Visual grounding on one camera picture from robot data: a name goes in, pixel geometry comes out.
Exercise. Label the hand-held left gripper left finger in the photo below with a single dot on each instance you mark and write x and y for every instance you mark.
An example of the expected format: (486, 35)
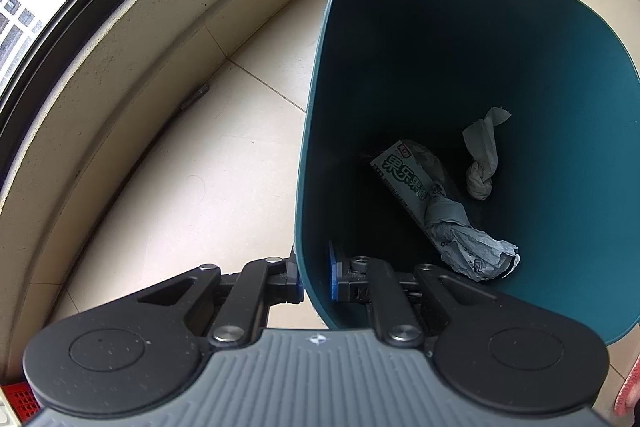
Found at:
(298, 289)

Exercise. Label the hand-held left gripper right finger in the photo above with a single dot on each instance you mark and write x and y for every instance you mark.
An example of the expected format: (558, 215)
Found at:
(332, 272)

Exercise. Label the teal plastic trash bin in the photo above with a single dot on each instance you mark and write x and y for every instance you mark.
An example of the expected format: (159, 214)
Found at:
(550, 107)

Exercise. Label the white green printed wrapper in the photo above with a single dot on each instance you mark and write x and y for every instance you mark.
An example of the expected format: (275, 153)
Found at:
(400, 172)

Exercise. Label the crumpled grey plastic wrapper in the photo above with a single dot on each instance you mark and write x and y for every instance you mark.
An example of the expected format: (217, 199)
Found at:
(465, 242)

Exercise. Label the crumpled white tissue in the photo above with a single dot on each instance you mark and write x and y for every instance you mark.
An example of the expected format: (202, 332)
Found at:
(482, 152)

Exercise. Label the red plastic crate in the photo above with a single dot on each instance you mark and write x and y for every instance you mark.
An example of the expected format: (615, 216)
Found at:
(20, 402)

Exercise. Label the pink slipper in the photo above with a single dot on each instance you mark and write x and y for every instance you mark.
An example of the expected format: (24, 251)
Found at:
(629, 397)

